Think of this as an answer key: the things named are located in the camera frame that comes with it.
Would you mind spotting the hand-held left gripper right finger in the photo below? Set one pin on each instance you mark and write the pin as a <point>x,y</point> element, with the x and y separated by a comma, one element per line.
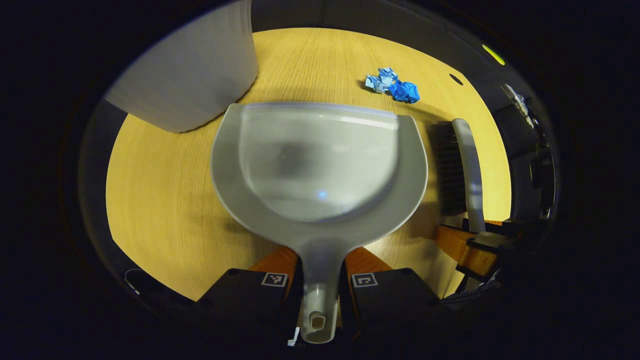
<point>390,305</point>

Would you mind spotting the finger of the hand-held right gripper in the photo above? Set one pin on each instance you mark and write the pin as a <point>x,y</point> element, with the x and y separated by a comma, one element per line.
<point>495,240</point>
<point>470,255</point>

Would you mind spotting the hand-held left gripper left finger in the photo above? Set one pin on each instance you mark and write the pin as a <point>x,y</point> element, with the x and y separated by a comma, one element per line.
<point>250,300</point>

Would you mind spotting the small grey broom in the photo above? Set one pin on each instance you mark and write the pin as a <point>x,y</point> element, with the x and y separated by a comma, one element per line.
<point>470,160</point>

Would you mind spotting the small grey dustpan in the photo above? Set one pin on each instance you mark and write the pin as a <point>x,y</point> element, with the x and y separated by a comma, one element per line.
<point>320,165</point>

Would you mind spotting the dark blue paper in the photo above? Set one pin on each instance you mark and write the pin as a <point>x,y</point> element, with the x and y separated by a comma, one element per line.
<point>405,92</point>

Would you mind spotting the light blue paper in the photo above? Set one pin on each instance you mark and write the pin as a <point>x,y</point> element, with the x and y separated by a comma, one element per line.
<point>381,80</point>

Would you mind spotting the grey garbage bin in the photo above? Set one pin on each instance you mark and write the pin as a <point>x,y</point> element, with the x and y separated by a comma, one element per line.
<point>190,75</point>

